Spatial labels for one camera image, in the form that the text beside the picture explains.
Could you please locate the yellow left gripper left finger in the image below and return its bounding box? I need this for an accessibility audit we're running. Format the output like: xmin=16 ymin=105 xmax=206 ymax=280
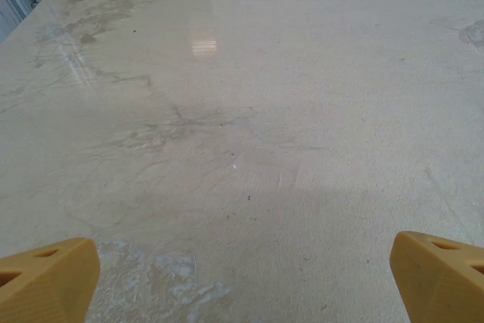
xmin=0 ymin=237 xmax=101 ymax=323

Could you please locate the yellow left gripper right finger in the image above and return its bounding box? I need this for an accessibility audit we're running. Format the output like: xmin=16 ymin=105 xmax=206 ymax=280
xmin=390 ymin=230 xmax=484 ymax=323

